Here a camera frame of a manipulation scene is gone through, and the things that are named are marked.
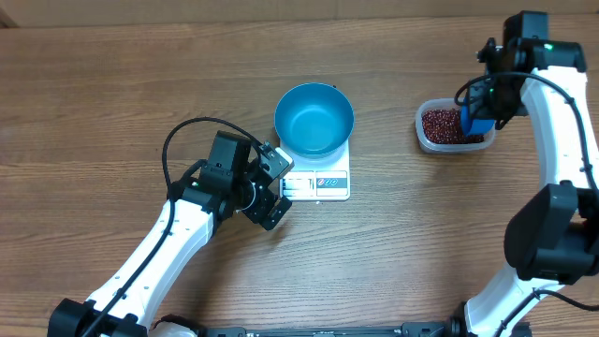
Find blue plastic measuring scoop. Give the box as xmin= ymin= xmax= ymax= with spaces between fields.
xmin=460 ymin=106 xmax=495 ymax=137

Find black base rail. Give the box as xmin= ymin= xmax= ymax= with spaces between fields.
xmin=149 ymin=314 xmax=533 ymax=337

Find red beans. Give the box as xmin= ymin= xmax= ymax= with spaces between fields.
xmin=421 ymin=109 xmax=485 ymax=145

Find blue metal bowl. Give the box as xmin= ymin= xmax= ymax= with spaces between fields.
xmin=273 ymin=82 xmax=356 ymax=157

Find white digital kitchen scale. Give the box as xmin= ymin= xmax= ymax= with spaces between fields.
xmin=279 ymin=141 xmax=351 ymax=202

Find clear plastic food container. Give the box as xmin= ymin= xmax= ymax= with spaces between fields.
xmin=415 ymin=98 xmax=496 ymax=154

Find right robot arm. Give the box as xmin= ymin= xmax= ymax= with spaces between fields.
xmin=446 ymin=11 xmax=598 ymax=336

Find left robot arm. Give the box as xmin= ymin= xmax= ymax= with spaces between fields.
xmin=48 ymin=131 xmax=294 ymax=337

